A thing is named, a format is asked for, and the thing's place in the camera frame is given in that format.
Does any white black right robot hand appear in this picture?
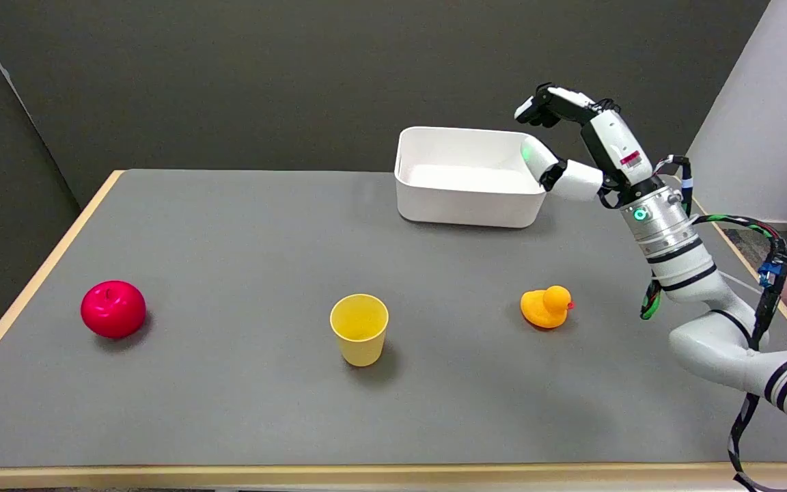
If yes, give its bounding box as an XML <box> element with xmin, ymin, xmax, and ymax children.
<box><xmin>514</xmin><ymin>83</ymin><xmax>668</xmax><ymax>210</ymax></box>

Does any yellow plastic cup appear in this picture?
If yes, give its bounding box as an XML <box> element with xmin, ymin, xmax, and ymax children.
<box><xmin>329</xmin><ymin>293</ymin><xmax>389</xmax><ymax>368</ymax></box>

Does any white plastic storage bin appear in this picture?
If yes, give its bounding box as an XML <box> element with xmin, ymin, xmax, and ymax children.
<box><xmin>394</xmin><ymin>126</ymin><xmax>550</xmax><ymax>229</ymax></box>

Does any orange rubber duck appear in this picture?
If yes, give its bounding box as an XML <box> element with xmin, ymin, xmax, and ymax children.
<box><xmin>520</xmin><ymin>285</ymin><xmax>575</xmax><ymax>330</ymax></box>

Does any red toy apple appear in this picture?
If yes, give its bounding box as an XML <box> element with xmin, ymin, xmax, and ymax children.
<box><xmin>80</xmin><ymin>280</ymin><xmax>147</xmax><ymax>340</ymax></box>

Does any green braided robot cable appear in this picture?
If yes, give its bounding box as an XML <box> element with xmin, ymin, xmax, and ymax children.
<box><xmin>640</xmin><ymin>277</ymin><xmax>663</xmax><ymax>320</ymax></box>

